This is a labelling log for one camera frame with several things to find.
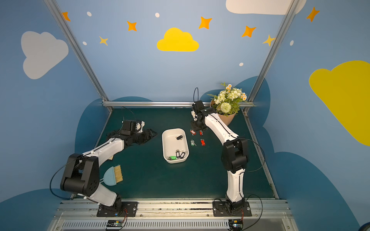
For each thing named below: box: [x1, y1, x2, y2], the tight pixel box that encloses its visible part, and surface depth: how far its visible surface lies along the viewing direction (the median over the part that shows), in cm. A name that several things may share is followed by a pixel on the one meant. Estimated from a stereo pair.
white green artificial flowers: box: [206, 82, 256, 116], surface depth 89 cm
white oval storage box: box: [161, 128, 190, 164], surface depth 101 cm
